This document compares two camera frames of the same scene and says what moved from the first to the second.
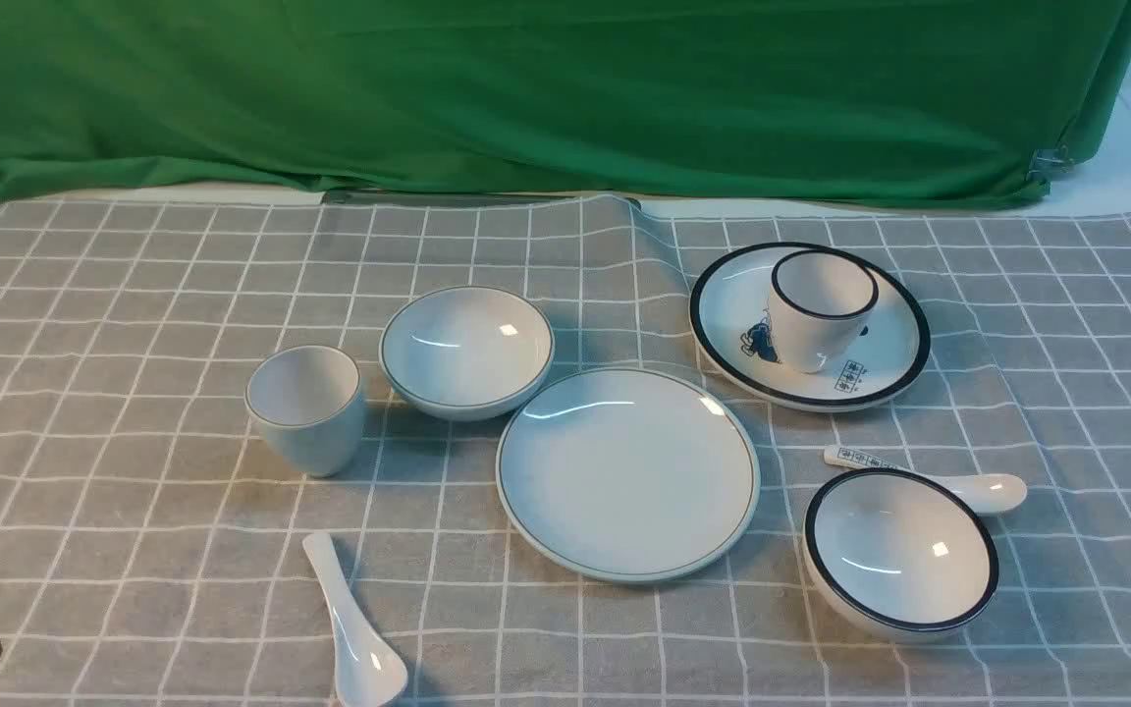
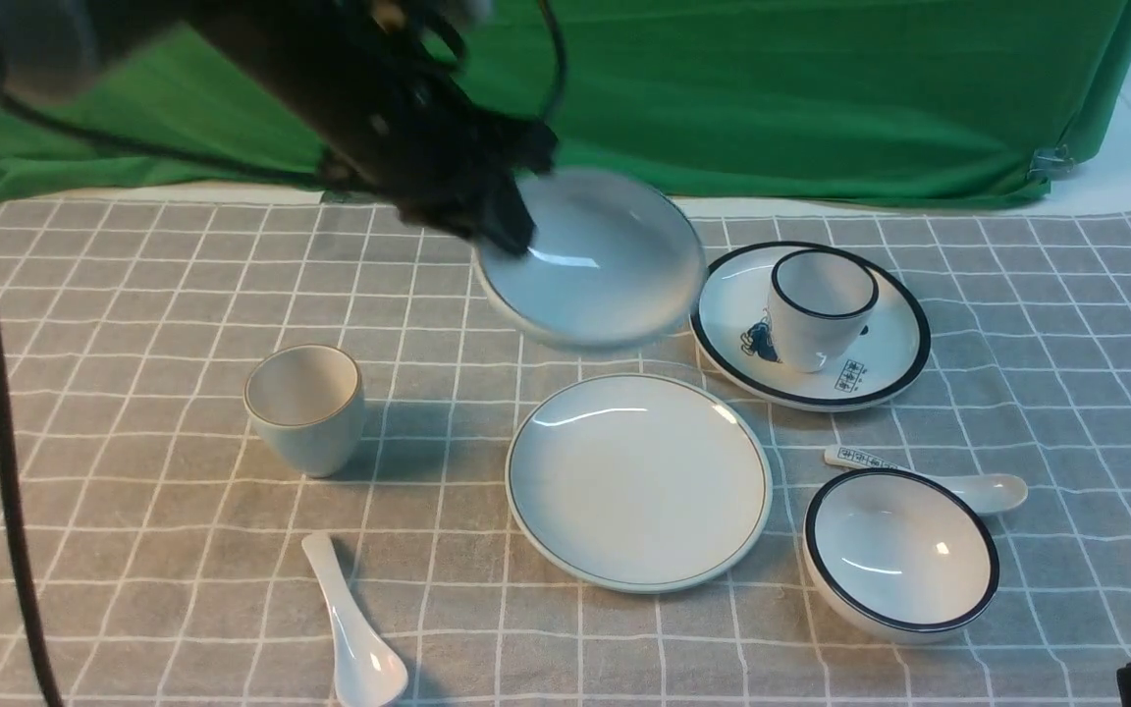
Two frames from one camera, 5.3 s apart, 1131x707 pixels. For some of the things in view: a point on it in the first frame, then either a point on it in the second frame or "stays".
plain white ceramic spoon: (369, 670) stays
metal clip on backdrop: (1047, 161) stays
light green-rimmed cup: (306, 403) stays
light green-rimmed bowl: (465, 353) → (617, 260)
